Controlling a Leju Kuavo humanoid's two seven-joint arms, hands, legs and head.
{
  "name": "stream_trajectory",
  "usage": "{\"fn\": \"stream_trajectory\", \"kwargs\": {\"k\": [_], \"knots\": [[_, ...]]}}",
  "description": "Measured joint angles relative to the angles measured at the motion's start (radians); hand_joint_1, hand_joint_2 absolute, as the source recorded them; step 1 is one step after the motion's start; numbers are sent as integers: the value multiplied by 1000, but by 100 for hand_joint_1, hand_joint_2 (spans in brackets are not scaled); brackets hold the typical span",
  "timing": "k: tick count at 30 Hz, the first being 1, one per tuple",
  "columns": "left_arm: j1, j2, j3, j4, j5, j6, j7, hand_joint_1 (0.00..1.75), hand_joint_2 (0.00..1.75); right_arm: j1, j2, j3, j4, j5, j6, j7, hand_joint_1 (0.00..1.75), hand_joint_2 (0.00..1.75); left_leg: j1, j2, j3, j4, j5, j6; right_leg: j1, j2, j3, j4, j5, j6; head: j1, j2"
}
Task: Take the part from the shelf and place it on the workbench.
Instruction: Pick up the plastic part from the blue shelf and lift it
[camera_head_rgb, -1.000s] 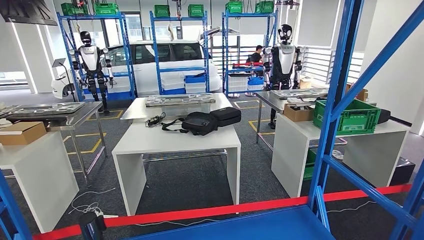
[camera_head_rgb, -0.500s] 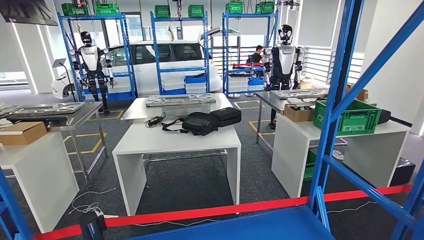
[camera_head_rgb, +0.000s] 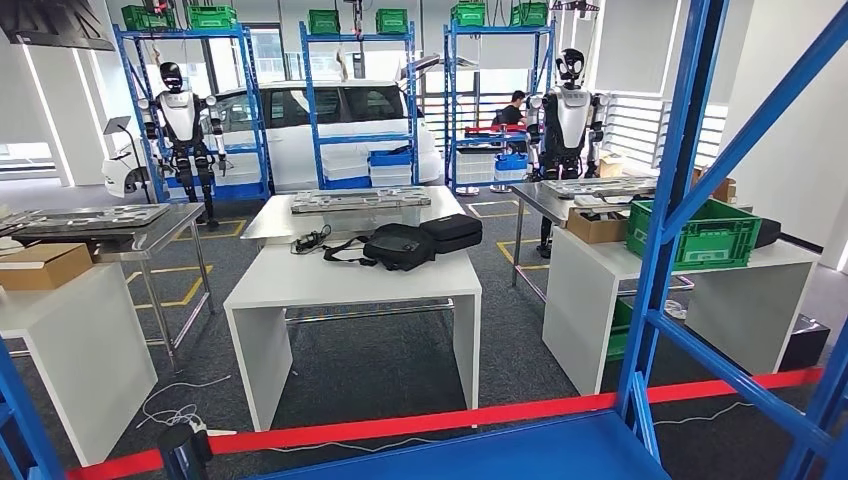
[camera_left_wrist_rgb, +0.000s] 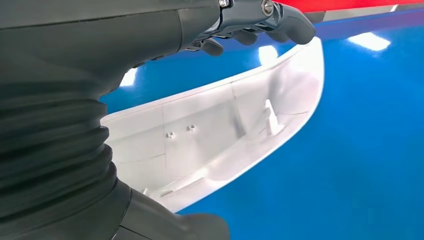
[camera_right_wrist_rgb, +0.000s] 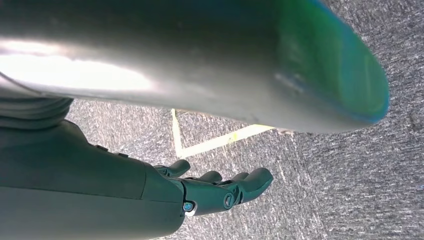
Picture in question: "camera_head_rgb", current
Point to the blue steel shelf rack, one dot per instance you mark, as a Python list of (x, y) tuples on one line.
[(361, 139), (497, 30), (497, 450), (238, 192)]

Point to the white car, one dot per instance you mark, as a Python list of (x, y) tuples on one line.
[(285, 156)]

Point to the black floor box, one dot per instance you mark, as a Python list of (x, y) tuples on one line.
[(805, 341)]

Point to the black overhead monitor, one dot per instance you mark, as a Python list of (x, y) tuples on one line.
[(53, 23)]

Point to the long red barrier tape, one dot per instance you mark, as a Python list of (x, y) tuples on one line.
[(397, 424)]

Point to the green plastic crate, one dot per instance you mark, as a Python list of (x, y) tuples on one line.
[(530, 14), (142, 18), (722, 245), (324, 22), (468, 14), (619, 331), (391, 21), (212, 17)]

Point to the person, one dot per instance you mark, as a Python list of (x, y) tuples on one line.
[(511, 116)]

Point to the black soft case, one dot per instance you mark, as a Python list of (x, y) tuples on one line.
[(768, 233)]

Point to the black hard case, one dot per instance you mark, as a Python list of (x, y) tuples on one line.
[(454, 228)]

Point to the black and white humanoid robot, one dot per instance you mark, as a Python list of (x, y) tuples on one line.
[(179, 112), (570, 112)]

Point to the black backpack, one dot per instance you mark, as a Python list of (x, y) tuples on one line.
[(397, 248)]

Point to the white floor power strip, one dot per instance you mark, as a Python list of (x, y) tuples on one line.
[(222, 432)]

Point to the blue storage bin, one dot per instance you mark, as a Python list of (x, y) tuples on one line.
[(511, 166), (391, 158)]

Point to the white table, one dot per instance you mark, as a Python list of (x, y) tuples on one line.
[(86, 358), (344, 278), (583, 311)]

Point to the black stanchion post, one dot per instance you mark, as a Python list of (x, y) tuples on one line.
[(179, 454)]

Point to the long grey metal panel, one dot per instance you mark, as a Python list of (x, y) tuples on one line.
[(596, 187), (93, 217), (361, 200)]

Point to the cardboard box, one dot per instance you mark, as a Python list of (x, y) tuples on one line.
[(40, 265), (722, 189), (593, 228), (609, 167)]

